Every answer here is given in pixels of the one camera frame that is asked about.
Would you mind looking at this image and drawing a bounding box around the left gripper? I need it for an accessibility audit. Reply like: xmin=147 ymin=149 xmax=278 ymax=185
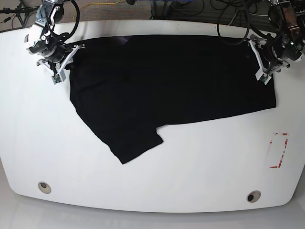
xmin=248 ymin=34 xmax=290 ymax=76

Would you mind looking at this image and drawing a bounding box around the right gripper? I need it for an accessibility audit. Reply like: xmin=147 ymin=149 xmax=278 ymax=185
xmin=36 ymin=44 xmax=85 ymax=76

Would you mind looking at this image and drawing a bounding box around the black printed T-shirt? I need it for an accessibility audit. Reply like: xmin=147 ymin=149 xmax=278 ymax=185
xmin=66 ymin=35 xmax=276 ymax=164

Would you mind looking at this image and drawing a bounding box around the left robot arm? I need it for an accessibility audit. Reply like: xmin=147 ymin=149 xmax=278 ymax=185
xmin=248 ymin=0 xmax=305 ymax=84

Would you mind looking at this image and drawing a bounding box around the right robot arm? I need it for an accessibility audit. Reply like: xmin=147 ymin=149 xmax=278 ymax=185
xmin=24 ymin=0 xmax=85 ymax=84

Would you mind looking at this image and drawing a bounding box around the black tripod stand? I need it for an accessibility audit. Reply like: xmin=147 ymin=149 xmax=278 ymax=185
xmin=0 ymin=0 xmax=40 ymax=29

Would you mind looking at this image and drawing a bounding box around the red tape marking rectangle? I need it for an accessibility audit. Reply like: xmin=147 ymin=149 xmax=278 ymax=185
xmin=267 ymin=133 xmax=289 ymax=168

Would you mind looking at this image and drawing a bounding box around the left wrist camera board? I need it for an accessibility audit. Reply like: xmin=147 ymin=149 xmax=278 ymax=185
xmin=255 ymin=70 xmax=272 ymax=85

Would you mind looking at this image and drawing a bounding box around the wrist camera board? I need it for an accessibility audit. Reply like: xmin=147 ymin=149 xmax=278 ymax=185
xmin=51 ymin=72 xmax=66 ymax=84
xmin=255 ymin=70 xmax=272 ymax=85

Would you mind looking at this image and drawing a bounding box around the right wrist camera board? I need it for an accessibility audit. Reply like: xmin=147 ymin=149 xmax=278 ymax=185
xmin=51 ymin=72 xmax=66 ymax=84

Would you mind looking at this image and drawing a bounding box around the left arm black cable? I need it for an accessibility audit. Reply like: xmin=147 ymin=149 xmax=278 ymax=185
xmin=215 ymin=0 xmax=282 ymax=46

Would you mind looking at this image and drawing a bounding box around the yellow cable on floor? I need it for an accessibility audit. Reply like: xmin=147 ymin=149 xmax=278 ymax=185
xmin=72 ymin=0 xmax=121 ymax=22

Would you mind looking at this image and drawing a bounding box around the left table cable grommet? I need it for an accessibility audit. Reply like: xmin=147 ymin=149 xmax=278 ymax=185
xmin=38 ymin=182 xmax=51 ymax=194

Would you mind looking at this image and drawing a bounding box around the table cable grommet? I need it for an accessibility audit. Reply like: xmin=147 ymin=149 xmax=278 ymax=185
xmin=246 ymin=190 xmax=261 ymax=203
xmin=38 ymin=182 xmax=51 ymax=194

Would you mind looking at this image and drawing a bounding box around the right table cable grommet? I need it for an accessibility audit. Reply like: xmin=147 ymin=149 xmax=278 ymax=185
xmin=246 ymin=190 xmax=261 ymax=203

